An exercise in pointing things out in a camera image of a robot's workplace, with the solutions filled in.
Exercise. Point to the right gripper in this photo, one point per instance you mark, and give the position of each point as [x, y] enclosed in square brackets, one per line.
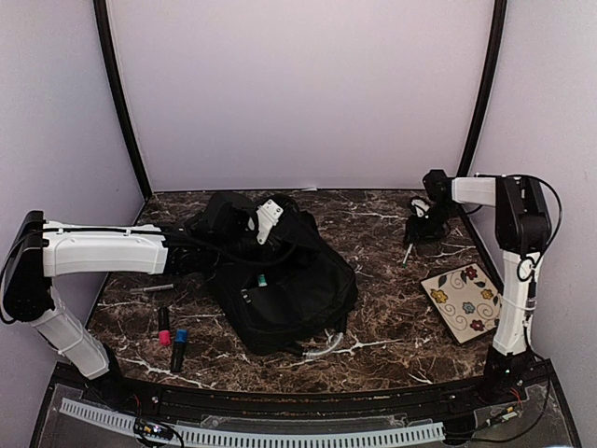
[415, 230]

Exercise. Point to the small white marker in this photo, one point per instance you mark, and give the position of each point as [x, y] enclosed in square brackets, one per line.
[407, 254]

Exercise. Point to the black backpack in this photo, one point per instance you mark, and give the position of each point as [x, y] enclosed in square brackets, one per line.
[310, 289]

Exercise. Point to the blue cap black marker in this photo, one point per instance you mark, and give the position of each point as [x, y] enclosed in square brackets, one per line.
[179, 349]

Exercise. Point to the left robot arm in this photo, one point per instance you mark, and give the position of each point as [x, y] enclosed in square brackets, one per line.
[44, 250]

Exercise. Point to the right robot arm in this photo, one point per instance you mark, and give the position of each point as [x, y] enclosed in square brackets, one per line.
[524, 233]

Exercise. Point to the green tip white pen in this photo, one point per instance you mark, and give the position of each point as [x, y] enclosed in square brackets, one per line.
[158, 288]

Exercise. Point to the floral ceramic tile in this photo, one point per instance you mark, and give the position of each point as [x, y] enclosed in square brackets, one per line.
[467, 300]

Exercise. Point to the pink cap black marker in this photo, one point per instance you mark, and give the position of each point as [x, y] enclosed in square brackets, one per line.
[164, 326]

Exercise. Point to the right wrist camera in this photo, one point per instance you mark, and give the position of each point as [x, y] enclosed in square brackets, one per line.
[419, 207]

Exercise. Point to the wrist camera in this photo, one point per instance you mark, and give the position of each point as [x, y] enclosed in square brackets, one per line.
[419, 207]
[268, 215]

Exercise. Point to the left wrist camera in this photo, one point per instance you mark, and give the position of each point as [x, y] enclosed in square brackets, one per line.
[268, 215]

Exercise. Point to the white slotted cable duct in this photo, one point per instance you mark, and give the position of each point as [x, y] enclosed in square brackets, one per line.
[229, 432]

